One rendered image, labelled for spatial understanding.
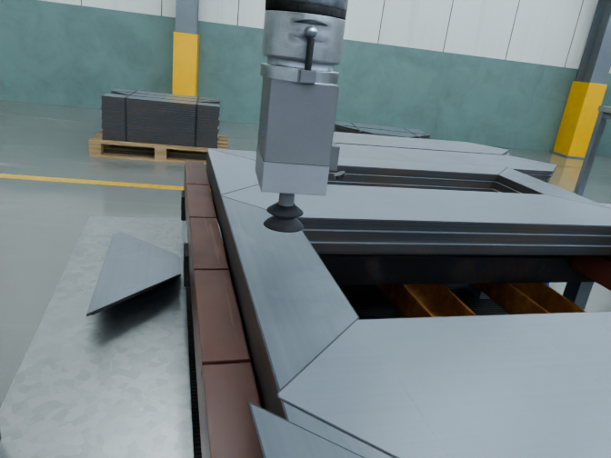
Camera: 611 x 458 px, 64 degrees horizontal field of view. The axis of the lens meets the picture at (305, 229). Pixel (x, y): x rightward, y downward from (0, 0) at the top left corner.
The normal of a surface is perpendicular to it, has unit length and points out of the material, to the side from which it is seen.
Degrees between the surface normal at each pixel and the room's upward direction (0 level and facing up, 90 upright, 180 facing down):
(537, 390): 0
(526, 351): 0
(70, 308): 0
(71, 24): 90
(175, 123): 90
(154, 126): 90
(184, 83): 90
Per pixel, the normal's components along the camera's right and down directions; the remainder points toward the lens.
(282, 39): -0.44, 0.26
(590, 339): 0.11, -0.93
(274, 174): 0.16, 0.36
